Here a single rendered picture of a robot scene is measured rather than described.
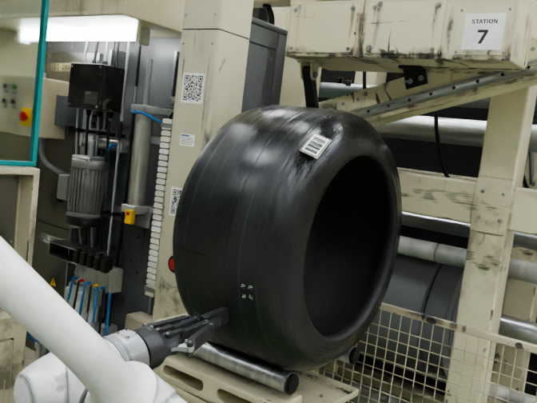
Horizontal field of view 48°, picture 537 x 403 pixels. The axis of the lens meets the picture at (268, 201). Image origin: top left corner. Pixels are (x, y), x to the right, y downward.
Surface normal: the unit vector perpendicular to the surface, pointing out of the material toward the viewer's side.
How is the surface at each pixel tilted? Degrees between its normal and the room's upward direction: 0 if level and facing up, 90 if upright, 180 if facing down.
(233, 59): 90
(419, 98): 90
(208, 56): 90
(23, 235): 90
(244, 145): 49
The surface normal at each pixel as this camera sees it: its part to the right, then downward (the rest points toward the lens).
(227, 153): -0.41, -0.57
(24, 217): -0.58, 0.01
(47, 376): 0.16, -0.72
